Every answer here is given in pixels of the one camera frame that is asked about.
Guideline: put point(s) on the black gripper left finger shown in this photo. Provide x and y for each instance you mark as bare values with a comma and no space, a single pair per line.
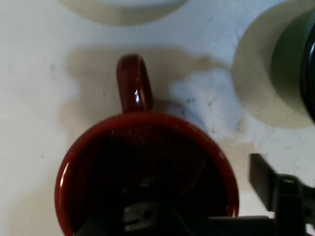
140,216

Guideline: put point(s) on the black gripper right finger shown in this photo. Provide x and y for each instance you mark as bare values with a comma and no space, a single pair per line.
285,196

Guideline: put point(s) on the red ceramic mug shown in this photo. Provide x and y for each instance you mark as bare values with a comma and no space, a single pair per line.
137,127

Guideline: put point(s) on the dark green enamel mug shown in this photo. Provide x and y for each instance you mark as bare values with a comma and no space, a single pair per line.
288,68

